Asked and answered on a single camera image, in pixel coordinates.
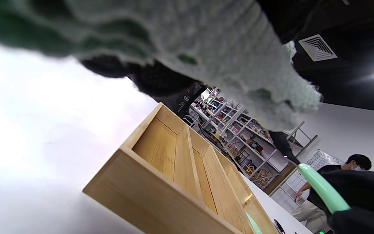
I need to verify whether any person's left hand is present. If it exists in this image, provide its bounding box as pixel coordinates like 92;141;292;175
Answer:
80;55;200;98

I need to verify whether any person's right hand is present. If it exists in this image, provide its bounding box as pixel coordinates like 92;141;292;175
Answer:
328;205;374;234

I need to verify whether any green handled baby spoon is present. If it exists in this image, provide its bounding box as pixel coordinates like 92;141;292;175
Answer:
245;211;262;234
268;130;351;215

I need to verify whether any green fish scale cleaning cloth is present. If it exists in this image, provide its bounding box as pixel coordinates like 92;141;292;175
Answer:
0;0;323;132

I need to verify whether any black mesh office chair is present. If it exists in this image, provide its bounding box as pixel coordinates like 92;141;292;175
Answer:
174;83;207;119

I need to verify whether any white storage shelving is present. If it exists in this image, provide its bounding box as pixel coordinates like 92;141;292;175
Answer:
187;88;319;190

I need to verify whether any wooden three-compartment tray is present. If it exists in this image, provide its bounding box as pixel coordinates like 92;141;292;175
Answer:
82;102;280;234

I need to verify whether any white ceiling vent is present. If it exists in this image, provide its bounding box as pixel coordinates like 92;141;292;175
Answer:
298;34;338;62

